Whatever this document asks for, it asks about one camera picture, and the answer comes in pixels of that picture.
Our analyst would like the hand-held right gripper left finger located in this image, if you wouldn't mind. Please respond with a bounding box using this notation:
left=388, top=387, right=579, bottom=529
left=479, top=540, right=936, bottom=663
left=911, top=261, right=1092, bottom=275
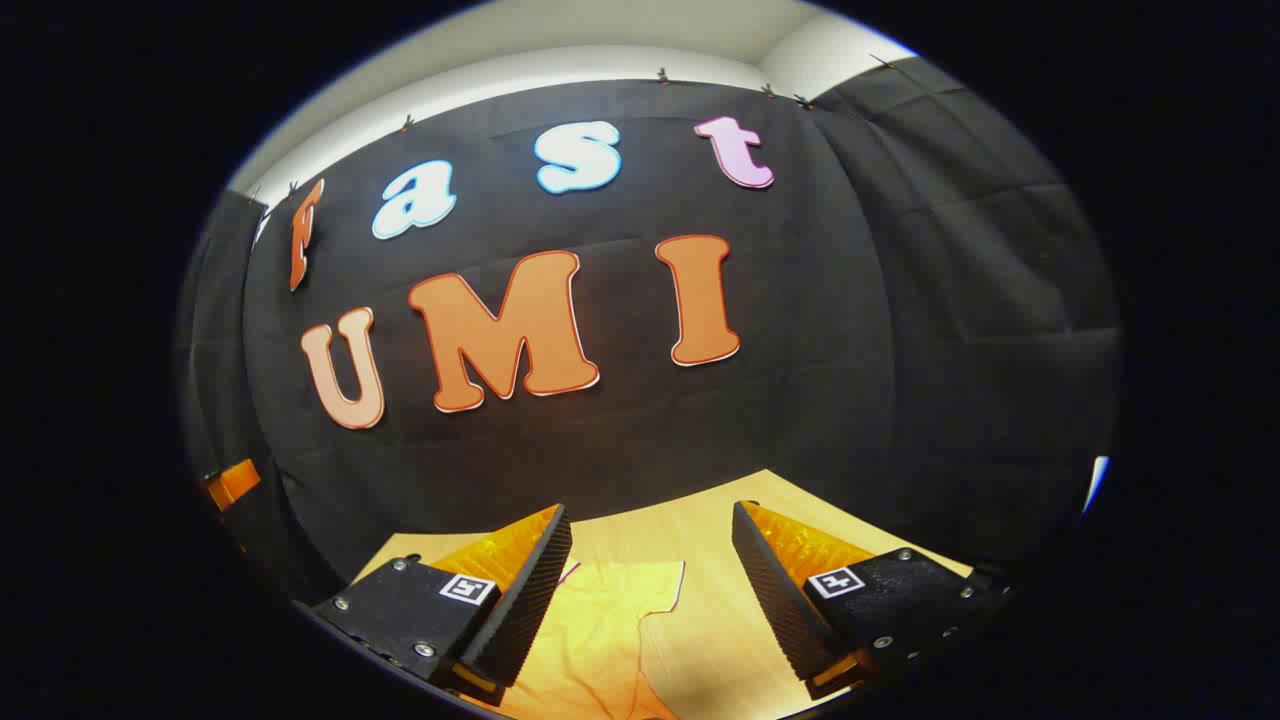
left=313, top=503, right=574, bottom=707

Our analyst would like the orange T-shirt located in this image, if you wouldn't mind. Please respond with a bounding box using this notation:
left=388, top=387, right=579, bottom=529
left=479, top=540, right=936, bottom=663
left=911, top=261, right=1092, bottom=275
left=490, top=558, right=687, bottom=720

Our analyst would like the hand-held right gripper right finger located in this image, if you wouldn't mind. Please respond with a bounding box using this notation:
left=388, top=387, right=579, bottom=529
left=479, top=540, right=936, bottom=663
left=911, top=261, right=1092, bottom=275
left=732, top=500, right=1013, bottom=700

